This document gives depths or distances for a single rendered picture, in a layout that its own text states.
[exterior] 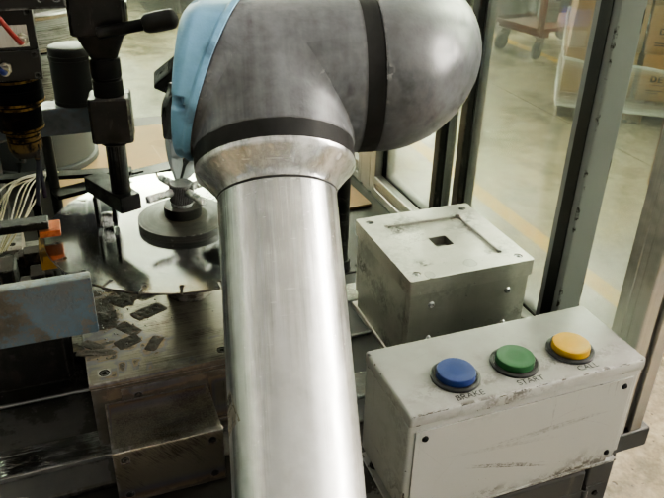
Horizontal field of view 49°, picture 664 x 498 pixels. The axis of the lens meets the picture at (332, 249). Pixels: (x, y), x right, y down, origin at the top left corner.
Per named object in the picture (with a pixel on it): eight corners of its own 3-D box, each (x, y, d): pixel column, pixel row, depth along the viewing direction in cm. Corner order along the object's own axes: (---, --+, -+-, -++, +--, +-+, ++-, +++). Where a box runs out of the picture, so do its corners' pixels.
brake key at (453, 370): (461, 369, 76) (463, 353, 75) (481, 392, 73) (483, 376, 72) (427, 376, 75) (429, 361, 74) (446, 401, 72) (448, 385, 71)
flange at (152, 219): (193, 251, 84) (191, 232, 83) (119, 229, 88) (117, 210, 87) (246, 214, 93) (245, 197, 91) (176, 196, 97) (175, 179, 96)
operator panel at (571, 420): (559, 401, 93) (582, 304, 86) (618, 461, 84) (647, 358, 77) (359, 455, 84) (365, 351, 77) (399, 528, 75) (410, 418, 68)
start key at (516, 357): (518, 356, 78) (521, 340, 77) (539, 377, 75) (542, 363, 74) (486, 363, 77) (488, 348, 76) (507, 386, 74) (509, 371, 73)
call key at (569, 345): (572, 343, 81) (575, 328, 80) (595, 364, 77) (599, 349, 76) (541, 350, 79) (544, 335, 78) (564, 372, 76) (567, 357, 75)
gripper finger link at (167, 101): (159, 136, 92) (177, 68, 92) (153, 135, 93) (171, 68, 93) (191, 146, 95) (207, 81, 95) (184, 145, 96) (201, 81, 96)
